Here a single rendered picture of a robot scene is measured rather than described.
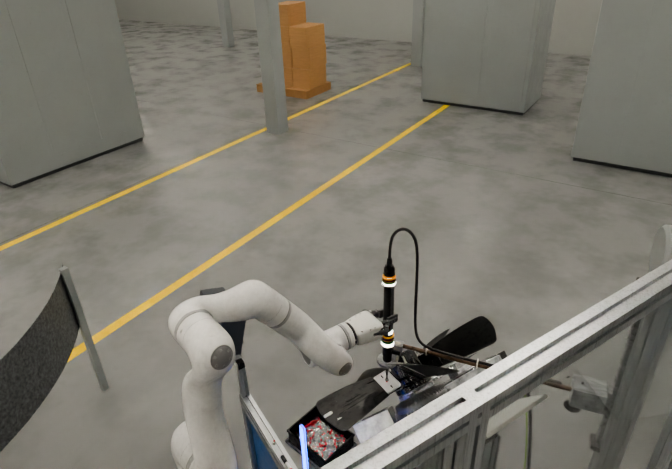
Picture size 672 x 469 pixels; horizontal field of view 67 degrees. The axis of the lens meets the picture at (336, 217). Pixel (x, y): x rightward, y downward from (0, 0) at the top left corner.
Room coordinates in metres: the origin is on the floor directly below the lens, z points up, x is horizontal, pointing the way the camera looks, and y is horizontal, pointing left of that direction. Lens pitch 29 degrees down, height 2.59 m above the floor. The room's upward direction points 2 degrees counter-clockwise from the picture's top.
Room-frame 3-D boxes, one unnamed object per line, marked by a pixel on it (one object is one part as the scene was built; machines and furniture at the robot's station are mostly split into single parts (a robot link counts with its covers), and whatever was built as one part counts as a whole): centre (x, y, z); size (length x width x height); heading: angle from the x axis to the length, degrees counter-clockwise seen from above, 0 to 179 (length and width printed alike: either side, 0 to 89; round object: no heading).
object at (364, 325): (1.26, -0.07, 1.49); 0.11 x 0.10 x 0.07; 122
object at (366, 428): (1.27, -0.13, 0.98); 0.20 x 0.16 x 0.20; 32
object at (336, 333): (1.18, 0.05, 1.49); 0.13 x 0.09 x 0.08; 122
